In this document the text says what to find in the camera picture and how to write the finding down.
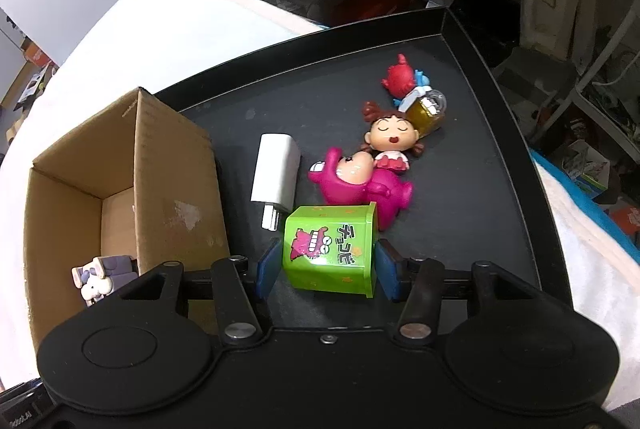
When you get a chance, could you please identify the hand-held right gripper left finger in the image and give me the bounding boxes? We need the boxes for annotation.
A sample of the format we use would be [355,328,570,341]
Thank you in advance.
[107,238,284,343]

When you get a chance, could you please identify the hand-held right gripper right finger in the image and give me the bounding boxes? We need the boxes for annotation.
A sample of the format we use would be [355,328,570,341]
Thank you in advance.
[374,238,572,343]

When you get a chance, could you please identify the green box toy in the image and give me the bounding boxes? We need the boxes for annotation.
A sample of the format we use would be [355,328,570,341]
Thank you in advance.
[282,202,379,301]

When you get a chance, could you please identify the magenta dinosaur costume figurine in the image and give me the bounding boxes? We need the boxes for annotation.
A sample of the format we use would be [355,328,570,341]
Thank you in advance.
[306,147,416,233]

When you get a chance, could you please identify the white charger plug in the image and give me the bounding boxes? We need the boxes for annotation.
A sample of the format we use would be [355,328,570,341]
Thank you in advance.
[249,133,303,233]

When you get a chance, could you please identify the black tray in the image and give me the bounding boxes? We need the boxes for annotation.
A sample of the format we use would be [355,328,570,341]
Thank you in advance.
[149,6,574,338]

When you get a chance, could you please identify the brown cardboard box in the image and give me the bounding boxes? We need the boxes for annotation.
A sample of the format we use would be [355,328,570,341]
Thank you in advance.
[22,88,234,351]

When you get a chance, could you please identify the brown-haired girl figurine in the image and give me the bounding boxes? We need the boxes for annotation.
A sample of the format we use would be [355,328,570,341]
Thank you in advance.
[362,100,426,172]

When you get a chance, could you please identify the red crab toy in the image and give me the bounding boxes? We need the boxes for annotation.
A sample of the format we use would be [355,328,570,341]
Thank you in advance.
[382,53,433,98]

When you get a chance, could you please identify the purple bunny block toy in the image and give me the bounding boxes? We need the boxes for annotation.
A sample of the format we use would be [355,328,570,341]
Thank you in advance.
[71,255,139,308]

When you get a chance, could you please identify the blue cloth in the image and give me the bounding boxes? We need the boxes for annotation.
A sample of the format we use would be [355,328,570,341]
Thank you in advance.
[529,148,640,255]

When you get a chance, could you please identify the small colourful carton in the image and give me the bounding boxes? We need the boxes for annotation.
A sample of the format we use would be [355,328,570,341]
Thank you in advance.
[561,140,622,200]

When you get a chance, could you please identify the white metal rack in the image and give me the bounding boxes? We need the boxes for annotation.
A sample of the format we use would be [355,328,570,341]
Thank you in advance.
[529,2,640,146]

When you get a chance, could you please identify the cardboard box on floor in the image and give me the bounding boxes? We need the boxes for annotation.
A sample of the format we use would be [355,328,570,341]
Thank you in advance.
[14,38,62,106]

